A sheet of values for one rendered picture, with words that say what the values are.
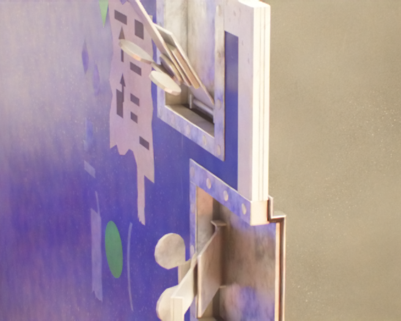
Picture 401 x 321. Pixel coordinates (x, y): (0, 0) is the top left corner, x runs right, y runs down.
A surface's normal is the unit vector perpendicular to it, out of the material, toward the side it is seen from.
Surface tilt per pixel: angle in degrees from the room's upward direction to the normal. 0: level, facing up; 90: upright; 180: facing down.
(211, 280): 90
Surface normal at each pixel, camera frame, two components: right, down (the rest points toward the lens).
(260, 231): -0.94, 0.10
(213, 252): 0.98, 0.06
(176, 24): 0.36, 0.25
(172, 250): 0.65, 0.25
